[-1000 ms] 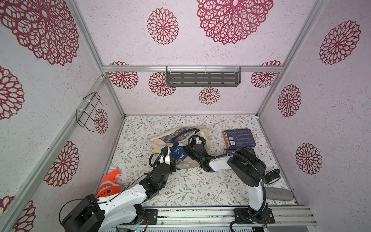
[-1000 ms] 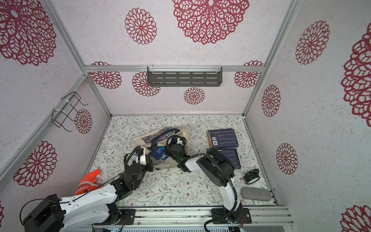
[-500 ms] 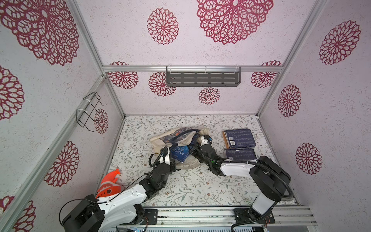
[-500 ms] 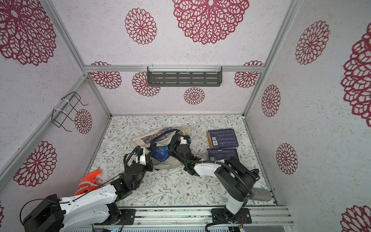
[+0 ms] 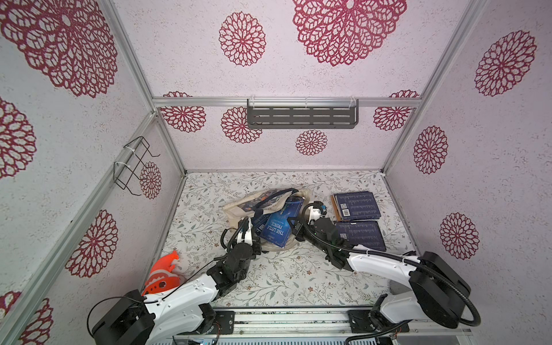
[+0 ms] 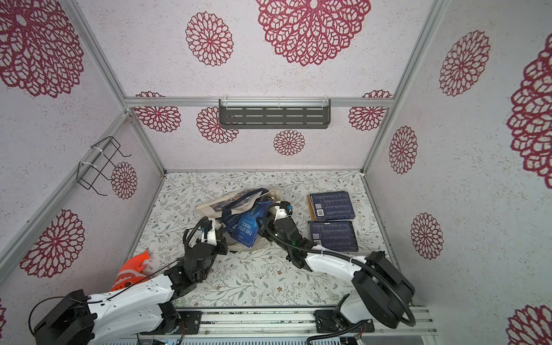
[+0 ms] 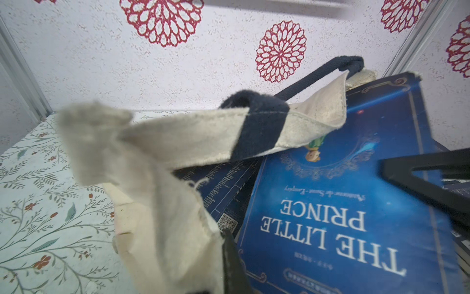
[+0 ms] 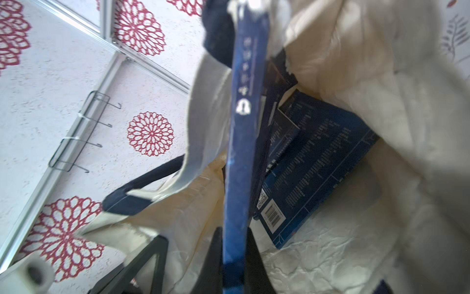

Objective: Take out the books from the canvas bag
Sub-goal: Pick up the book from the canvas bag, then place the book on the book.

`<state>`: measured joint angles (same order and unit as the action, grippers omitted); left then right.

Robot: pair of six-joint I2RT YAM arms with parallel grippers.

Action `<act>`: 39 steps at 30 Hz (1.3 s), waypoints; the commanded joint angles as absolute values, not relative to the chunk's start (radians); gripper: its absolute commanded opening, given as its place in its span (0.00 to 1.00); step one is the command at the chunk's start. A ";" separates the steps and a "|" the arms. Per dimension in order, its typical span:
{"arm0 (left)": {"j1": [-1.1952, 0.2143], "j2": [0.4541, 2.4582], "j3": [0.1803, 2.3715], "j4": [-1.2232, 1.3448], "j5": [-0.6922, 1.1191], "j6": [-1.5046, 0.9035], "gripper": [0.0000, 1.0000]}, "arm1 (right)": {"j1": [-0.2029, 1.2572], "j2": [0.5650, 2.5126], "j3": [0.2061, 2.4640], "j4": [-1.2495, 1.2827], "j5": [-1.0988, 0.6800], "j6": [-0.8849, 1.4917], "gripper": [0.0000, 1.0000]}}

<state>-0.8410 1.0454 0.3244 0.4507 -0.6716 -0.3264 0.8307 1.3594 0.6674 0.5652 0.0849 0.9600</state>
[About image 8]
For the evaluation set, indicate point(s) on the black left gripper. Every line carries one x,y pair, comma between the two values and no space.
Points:
210,280

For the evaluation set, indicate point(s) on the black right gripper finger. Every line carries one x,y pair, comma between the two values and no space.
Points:
256,280

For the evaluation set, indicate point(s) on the cream canvas tote bag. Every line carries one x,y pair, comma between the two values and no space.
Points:
398,223

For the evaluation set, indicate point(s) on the Little Prince blue book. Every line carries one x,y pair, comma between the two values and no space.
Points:
249,57

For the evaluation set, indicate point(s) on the stack of blue books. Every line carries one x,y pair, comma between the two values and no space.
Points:
309,146

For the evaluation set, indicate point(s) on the black wire wall rack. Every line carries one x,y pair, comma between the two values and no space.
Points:
78,137

